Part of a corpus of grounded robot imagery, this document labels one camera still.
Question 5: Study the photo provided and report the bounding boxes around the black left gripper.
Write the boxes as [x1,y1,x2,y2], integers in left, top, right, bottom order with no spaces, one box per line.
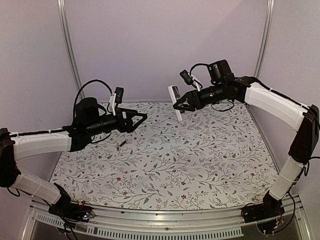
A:
[86,107,148,137]

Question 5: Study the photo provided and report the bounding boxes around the white air conditioner remote control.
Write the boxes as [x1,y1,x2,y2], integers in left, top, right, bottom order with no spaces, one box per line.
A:
[168,85,184,122]

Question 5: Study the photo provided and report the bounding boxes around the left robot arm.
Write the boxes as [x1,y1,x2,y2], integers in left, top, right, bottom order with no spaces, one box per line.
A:
[0,97,148,217]

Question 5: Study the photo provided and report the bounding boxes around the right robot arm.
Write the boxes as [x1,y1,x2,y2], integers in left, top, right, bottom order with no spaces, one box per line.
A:
[168,59,320,218]

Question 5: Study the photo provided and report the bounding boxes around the floral patterned table cloth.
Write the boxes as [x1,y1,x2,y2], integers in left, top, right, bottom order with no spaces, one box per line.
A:
[51,102,278,211]

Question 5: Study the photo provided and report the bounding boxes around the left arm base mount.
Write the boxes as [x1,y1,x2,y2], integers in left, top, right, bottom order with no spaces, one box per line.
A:
[48,183,95,222]

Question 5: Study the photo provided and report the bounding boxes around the front aluminium rail frame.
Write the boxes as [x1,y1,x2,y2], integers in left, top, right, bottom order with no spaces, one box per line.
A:
[21,194,315,240]

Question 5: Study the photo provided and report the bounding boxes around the right aluminium corner post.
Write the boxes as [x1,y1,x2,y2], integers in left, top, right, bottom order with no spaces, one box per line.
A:
[253,0,275,78]

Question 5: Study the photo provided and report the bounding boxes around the aluminium corner post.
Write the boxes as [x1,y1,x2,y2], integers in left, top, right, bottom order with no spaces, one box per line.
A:
[253,0,275,78]
[56,0,82,90]

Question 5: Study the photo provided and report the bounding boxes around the left aluminium corner post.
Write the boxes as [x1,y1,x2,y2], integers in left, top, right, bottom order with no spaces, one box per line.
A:
[56,0,82,90]

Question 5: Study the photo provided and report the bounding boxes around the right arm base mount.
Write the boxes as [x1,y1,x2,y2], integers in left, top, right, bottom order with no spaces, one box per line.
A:
[241,191,285,235]

